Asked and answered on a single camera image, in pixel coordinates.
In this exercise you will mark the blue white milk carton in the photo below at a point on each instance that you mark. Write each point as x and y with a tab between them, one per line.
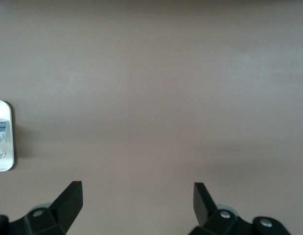
0	132

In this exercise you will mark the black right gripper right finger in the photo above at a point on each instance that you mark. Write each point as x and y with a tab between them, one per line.
205	213

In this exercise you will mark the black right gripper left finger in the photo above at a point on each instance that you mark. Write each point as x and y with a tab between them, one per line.
63	210

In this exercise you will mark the white rabbit print tray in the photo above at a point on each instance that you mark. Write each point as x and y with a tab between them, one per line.
9	110

